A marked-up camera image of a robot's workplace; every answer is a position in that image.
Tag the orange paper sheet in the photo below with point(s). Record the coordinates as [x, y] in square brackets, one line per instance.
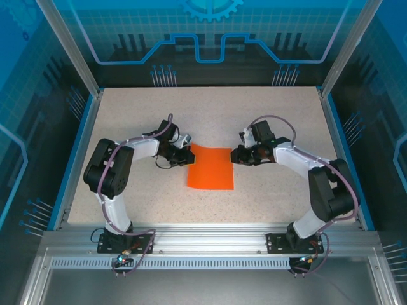
[210, 168]

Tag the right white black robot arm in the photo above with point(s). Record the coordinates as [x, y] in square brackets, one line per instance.
[292, 158]

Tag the aluminium frame post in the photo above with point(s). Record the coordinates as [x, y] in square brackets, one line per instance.
[73, 47]
[346, 47]

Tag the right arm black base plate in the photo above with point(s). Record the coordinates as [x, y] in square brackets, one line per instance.
[275, 244]

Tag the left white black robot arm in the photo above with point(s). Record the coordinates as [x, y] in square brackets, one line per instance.
[146, 151]

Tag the aluminium blue side rail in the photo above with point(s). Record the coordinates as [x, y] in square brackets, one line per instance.
[334, 127]
[81, 152]

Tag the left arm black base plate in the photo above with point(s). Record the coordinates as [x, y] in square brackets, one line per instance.
[103, 249]

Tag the aluminium mounting rail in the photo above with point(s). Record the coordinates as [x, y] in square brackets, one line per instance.
[210, 236]

